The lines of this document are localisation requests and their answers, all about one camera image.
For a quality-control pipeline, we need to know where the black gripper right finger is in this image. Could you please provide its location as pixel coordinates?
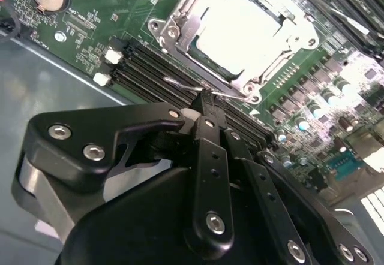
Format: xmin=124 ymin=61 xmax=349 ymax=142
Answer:
xmin=209 ymin=95 xmax=377 ymax=265

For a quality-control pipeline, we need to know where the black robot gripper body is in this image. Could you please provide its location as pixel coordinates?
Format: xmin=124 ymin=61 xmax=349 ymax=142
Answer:
xmin=61 ymin=167 xmax=280 ymax=265

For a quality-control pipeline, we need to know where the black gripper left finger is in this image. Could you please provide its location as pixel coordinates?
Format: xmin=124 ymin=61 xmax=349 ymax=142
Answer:
xmin=11 ymin=92 xmax=235 ymax=261

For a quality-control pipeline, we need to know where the silver CPU plate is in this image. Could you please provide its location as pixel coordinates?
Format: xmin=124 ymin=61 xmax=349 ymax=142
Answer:
xmin=191 ymin=0 xmax=287 ymax=79

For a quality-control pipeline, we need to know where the metal socket cover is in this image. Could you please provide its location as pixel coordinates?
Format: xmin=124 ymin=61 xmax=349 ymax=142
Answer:
xmin=160 ymin=0 xmax=320 ymax=98

